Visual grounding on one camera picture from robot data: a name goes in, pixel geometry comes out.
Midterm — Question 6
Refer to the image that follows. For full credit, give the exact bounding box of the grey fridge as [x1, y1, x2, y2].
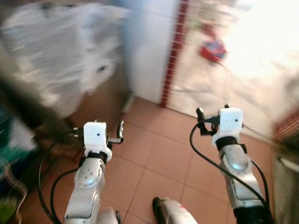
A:
[0, 2, 134, 129]

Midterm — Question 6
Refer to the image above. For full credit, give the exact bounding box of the red and blue backpack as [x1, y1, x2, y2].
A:
[200, 40, 228, 63]

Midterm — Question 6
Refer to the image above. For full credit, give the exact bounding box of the silver left robot leg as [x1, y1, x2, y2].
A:
[96, 208, 123, 224]

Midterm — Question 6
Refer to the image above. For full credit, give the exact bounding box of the silver robot leg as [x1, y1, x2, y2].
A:
[96, 208, 123, 224]
[152, 197, 199, 224]

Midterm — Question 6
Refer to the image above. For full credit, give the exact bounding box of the red tiled pillar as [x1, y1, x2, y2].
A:
[273, 112, 299, 142]

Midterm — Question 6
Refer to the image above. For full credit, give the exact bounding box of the silver right robot leg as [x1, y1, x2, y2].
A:
[152, 197, 199, 224]

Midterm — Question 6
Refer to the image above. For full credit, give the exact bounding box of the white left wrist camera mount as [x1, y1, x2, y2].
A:
[83, 122, 113, 161]

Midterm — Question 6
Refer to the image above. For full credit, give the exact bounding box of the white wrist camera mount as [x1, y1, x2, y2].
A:
[211, 107, 244, 146]
[83, 122, 113, 161]

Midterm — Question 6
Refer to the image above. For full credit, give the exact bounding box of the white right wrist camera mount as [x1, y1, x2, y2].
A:
[211, 107, 244, 146]

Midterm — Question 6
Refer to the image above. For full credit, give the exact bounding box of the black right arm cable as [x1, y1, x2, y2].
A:
[189, 122, 271, 211]
[250, 159, 270, 197]

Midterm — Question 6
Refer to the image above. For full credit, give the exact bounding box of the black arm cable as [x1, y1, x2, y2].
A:
[189, 122, 271, 211]
[250, 159, 270, 197]
[50, 168, 78, 223]
[37, 127, 85, 223]

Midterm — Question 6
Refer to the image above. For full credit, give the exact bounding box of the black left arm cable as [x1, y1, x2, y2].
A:
[50, 168, 78, 223]
[37, 127, 85, 223]

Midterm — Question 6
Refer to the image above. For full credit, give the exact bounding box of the red tiled wall end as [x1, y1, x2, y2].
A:
[160, 0, 190, 108]

